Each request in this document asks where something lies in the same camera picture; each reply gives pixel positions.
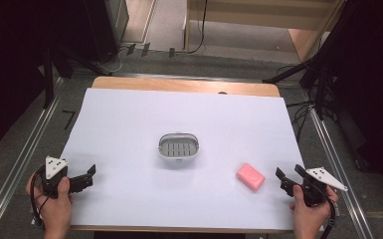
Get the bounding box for person's right hand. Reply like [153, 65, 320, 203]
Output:
[288, 183, 340, 239]

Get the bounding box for black curtain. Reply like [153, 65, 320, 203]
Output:
[0, 0, 96, 159]
[306, 0, 383, 193]

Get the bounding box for light wooden cabinet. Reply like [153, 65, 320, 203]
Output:
[182, 0, 346, 64]

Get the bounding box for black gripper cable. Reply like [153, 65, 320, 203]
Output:
[314, 182, 338, 239]
[29, 167, 52, 231]

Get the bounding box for dark grey cabinet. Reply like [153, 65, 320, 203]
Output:
[85, 0, 130, 63]

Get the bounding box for grey white soap dish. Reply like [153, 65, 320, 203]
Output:
[157, 131, 201, 162]

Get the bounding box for pink soap bar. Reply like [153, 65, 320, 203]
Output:
[235, 161, 267, 193]

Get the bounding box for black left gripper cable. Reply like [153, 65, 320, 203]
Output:
[29, 167, 52, 231]

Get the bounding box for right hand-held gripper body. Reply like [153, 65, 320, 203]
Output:
[297, 166, 349, 207]

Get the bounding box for metal floor rail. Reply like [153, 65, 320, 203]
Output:
[0, 77, 66, 239]
[307, 108, 376, 239]

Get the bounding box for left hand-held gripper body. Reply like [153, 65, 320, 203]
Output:
[40, 155, 72, 200]

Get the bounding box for black hanging cable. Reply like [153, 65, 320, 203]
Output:
[186, 0, 210, 56]

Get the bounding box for black floor cables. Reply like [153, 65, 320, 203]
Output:
[276, 64, 316, 142]

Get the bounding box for person's left hand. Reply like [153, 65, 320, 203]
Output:
[25, 171, 75, 239]

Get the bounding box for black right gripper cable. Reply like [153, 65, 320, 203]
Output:
[314, 182, 338, 239]

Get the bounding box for white paper sheet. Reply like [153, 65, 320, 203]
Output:
[59, 87, 305, 232]

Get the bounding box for black tripod stand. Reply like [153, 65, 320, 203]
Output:
[262, 54, 326, 121]

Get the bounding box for black metal stand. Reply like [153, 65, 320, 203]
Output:
[42, 46, 113, 110]

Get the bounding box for white floor cable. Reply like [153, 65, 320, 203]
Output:
[96, 48, 128, 75]

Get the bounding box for wooden table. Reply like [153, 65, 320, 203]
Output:
[69, 76, 295, 235]

